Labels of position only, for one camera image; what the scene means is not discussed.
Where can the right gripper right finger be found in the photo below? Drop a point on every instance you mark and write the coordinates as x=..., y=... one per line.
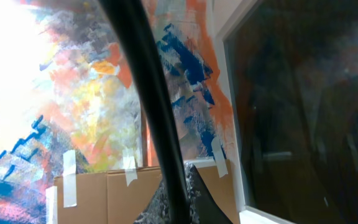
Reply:
x=203, y=208

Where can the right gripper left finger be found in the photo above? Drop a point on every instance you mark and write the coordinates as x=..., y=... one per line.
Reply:
x=157, y=211

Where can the brown cardboard panel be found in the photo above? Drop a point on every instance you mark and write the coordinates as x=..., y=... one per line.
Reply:
x=107, y=197

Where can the colourful abstract painting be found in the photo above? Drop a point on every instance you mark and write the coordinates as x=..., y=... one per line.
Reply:
x=65, y=85

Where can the dark glass window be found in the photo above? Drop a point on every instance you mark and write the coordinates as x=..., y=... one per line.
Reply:
x=294, y=70

